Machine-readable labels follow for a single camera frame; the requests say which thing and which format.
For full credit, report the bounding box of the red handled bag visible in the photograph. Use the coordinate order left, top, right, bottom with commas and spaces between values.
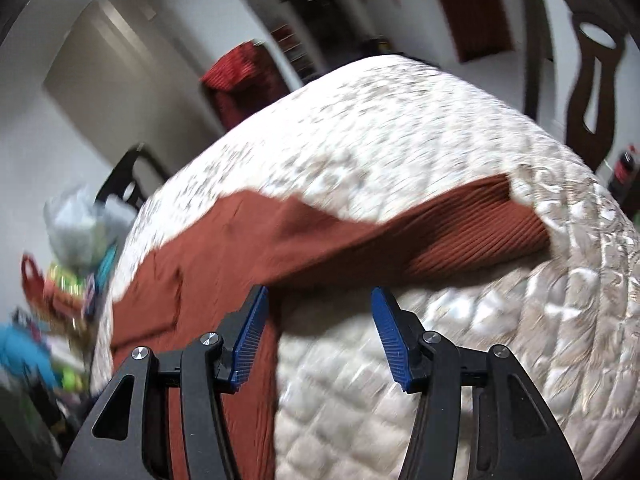
20, 254, 57, 307

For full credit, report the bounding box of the dark soda bottle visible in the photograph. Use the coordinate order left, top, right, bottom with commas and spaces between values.
606, 145, 640, 202

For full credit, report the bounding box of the black plastic chair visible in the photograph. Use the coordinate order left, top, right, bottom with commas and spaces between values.
95, 143, 172, 211

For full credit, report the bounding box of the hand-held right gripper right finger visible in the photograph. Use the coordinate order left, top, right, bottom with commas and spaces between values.
371, 287, 584, 480

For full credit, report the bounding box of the red hanging garment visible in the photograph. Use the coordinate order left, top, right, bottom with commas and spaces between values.
200, 41, 293, 131

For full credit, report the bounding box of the brown wooden chair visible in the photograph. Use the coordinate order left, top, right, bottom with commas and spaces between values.
520, 0, 629, 172

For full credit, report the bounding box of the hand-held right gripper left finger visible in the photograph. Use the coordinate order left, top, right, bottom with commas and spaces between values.
60, 285, 269, 480

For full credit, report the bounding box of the brown door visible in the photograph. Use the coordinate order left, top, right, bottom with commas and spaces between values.
424, 0, 516, 64

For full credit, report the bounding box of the wall shelf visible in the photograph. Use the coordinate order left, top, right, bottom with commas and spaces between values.
269, 24, 322, 87

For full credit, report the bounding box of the blue cloth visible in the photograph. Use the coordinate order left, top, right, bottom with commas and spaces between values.
0, 324, 62, 392

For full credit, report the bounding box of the white plastic bag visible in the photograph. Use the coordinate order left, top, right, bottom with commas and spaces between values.
43, 185, 137, 267

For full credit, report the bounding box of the beige quilted bed cover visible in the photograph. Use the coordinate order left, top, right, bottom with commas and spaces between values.
90, 55, 640, 480

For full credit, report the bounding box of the rust ribbed knit sweater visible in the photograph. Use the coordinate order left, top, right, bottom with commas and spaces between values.
110, 172, 553, 480

